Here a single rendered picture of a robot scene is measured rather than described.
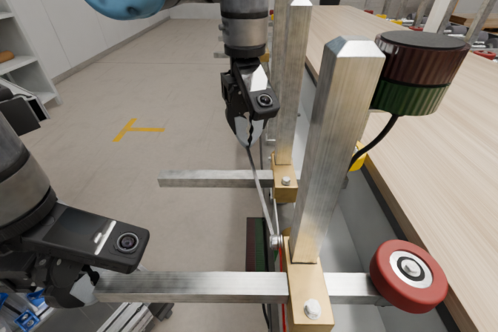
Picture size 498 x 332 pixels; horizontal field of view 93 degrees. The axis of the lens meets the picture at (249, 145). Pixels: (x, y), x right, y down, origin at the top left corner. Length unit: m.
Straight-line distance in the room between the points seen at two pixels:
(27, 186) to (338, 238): 0.65
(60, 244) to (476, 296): 0.46
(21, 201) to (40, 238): 0.05
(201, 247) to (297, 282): 1.08
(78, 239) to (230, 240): 1.15
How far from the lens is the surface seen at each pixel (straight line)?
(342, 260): 0.70
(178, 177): 0.57
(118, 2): 0.28
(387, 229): 0.58
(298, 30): 0.43
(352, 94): 0.20
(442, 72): 0.21
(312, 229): 0.32
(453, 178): 0.57
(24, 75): 3.45
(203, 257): 1.39
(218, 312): 1.28
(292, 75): 0.45
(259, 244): 0.59
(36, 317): 1.24
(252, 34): 0.40
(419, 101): 0.21
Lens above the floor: 1.21
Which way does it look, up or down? 37 degrees down
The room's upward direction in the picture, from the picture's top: straight up
